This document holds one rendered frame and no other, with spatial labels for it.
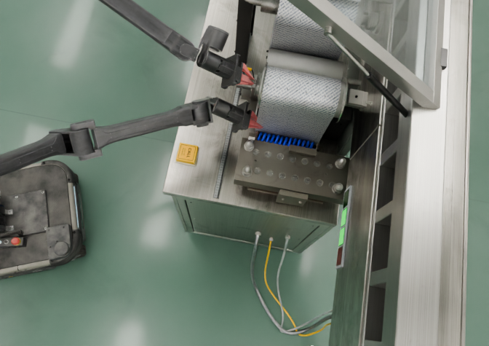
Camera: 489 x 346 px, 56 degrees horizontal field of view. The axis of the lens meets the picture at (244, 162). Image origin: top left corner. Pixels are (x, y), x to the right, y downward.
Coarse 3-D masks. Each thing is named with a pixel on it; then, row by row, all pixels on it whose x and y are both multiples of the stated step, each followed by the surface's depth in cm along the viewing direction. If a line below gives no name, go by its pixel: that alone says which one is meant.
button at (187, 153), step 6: (180, 144) 174; (186, 144) 174; (180, 150) 173; (186, 150) 173; (192, 150) 173; (180, 156) 172; (186, 156) 172; (192, 156) 172; (186, 162) 173; (192, 162) 172
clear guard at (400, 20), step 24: (336, 0) 84; (360, 0) 89; (384, 0) 95; (408, 0) 101; (432, 0) 109; (360, 24) 88; (384, 24) 93; (408, 24) 100; (384, 48) 92; (408, 48) 98
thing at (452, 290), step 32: (448, 96) 128; (448, 128) 125; (352, 160) 147; (448, 160) 122; (352, 192) 139; (448, 192) 119; (352, 224) 132; (448, 224) 116; (352, 256) 125; (448, 256) 113; (352, 288) 119; (448, 288) 111; (352, 320) 114; (448, 320) 109
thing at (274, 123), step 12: (264, 120) 157; (276, 120) 155; (288, 120) 153; (300, 120) 152; (312, 120) 150; (264, 132) 166; (276, 132) 164; (288, 132) 162; (300, 132) 161; (312, 132) 159; (324, 132) 157
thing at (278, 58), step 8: (272, 48) 156; (272, 56) 152; (280, 56) 153; (288, 56) 153; (296, 56) 153; (304, 56) 154; (312, 56) 155; (272, 64) 152; (280, 64) 152; (288, 64) 152; (296, 64) 152; (304, 64) 152; (312, 64) 152; (320, 64) 152; (328, 64) 153; (336, 64) 153; (304, 72) 152; (312, 72) 152; (320, 72) 152; (328, 72) 152; (336, 72) 152
